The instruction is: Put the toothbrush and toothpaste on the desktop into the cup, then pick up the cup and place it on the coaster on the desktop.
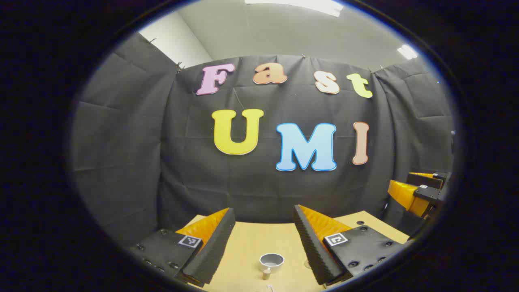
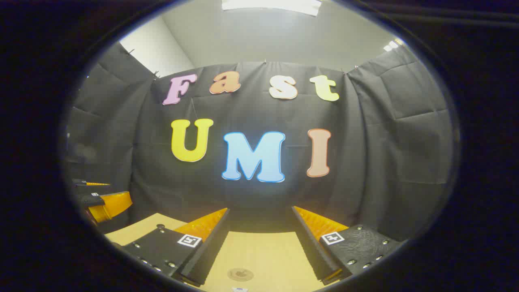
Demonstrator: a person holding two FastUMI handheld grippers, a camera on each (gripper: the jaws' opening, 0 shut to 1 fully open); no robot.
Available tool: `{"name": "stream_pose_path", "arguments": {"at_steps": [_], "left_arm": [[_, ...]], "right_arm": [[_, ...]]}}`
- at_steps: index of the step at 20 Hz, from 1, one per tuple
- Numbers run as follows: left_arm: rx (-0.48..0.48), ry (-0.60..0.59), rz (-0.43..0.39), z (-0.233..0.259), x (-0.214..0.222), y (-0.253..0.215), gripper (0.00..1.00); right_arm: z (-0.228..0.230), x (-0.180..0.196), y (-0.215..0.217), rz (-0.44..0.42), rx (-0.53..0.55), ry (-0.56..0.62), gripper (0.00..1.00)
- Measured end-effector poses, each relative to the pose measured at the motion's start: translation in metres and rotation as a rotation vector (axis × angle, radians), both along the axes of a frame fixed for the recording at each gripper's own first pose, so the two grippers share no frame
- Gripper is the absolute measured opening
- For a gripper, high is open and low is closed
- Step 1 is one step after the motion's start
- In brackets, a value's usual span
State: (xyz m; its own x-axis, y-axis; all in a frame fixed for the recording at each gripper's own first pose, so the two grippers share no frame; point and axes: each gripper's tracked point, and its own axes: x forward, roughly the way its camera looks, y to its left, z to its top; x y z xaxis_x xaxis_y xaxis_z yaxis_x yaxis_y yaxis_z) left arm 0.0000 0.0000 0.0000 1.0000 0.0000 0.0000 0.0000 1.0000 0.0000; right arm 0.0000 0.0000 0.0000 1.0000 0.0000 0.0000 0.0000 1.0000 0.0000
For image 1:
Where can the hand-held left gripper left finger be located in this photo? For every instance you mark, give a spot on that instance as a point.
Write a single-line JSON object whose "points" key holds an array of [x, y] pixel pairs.
{"points": [[215, 243]]}

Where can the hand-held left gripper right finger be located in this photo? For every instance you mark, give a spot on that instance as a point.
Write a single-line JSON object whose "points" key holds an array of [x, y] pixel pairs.
{"points": [[312, 247]]}

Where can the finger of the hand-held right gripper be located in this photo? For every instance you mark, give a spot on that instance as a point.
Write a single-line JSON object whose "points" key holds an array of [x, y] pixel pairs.
{"points": [[423, 178], [405, 196]]}

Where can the light wooden desktop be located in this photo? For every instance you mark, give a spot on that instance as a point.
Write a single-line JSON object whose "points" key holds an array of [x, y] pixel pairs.
{"points": [[259, 239]]}

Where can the black backdrop cloth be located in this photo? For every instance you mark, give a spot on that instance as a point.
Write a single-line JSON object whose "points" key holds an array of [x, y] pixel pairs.
{"points": [[182, 162]]}

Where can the ceiling light panel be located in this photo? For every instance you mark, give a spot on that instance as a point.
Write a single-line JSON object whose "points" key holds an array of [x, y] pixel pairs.
{"points": [[407, 52]]}

